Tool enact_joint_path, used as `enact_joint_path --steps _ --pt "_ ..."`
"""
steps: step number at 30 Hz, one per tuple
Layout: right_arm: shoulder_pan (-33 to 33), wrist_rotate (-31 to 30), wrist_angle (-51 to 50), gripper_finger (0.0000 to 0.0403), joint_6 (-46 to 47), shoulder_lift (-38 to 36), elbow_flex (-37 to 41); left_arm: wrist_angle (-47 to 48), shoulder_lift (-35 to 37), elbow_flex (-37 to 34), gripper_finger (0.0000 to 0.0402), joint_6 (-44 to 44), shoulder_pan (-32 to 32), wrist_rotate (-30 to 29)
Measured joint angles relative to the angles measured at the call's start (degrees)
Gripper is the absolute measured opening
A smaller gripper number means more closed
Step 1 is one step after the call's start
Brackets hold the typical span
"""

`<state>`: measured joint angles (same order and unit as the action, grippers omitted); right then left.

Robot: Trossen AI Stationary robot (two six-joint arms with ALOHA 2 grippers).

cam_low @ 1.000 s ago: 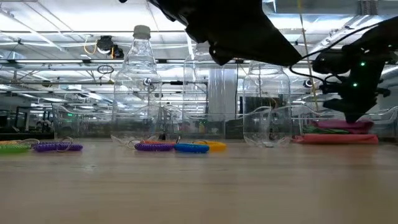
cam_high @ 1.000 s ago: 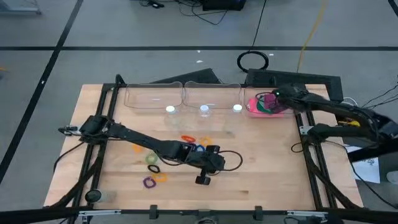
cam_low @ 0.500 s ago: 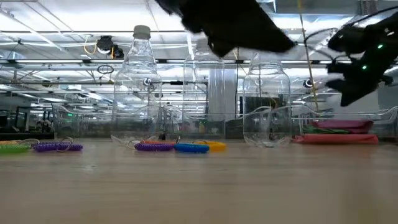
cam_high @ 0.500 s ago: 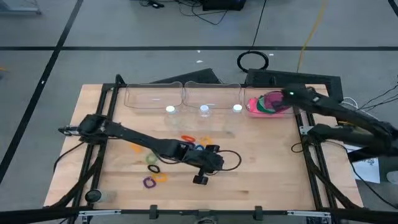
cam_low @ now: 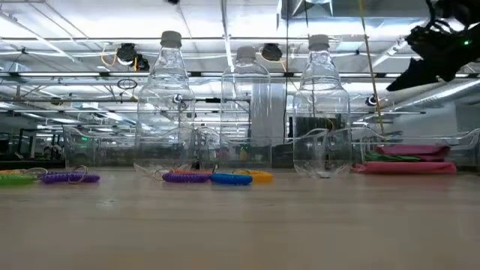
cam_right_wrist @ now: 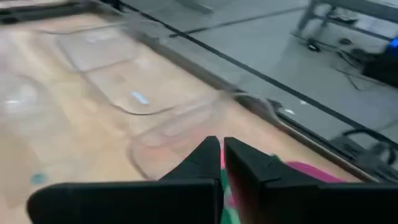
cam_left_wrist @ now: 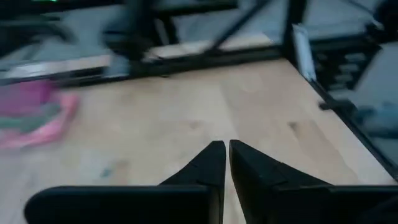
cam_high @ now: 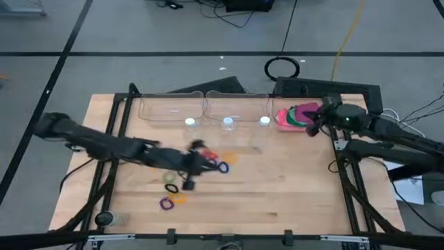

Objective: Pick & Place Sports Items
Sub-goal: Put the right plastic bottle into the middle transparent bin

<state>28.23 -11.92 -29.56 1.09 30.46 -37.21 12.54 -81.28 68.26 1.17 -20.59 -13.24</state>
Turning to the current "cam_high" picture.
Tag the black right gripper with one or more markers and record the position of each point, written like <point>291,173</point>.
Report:
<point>329,114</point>

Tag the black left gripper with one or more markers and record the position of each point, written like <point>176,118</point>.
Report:
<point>192,161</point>

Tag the magenta cloth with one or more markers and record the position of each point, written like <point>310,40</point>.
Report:
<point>307,112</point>

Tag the yellow coil wristband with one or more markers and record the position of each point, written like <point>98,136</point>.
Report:
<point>174,198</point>
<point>226,158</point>

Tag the blue coil wristband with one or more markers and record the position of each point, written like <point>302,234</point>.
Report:
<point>228,167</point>

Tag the light green cloth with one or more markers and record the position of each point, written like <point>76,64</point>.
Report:
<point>295,122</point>

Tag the pink cloth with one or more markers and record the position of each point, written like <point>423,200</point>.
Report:
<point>281,119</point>

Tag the clear bottle white cap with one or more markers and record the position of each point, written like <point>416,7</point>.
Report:
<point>264,120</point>
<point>190,121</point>
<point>228,120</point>

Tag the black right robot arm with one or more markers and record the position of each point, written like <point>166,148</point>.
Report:
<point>399,139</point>

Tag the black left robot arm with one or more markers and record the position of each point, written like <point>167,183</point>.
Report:
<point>97,144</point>

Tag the large black case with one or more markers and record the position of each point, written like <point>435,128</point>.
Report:
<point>347,89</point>

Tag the clear plastic bin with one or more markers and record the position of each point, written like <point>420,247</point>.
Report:
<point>236,107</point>
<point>277,102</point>
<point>170,107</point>

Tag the green coil wristband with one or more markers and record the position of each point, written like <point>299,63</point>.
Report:
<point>164,177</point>

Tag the black coil wristband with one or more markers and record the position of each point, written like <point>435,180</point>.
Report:
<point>166,188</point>

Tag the flat black panel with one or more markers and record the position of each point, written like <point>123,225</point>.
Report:
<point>215,87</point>

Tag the black metal beam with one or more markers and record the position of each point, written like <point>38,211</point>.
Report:
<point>416,172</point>

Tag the black-capped cylinder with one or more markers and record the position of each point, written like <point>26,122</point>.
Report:
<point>103,218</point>

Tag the white paper sheet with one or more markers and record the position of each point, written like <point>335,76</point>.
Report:
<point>411,189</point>

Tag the black equipment box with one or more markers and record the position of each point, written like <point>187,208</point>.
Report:
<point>249,4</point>

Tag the black power adapter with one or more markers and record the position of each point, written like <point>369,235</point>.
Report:
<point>173,5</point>

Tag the grey metal platform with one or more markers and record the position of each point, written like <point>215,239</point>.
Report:
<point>21,8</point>

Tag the black frame clamp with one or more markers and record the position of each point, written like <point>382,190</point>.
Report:
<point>171,237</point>
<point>288,237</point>

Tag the black metal rig frame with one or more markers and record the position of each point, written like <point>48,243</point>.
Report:
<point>156,237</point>

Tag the silver metal bracket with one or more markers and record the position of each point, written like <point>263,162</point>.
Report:
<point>345,238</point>
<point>111,237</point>

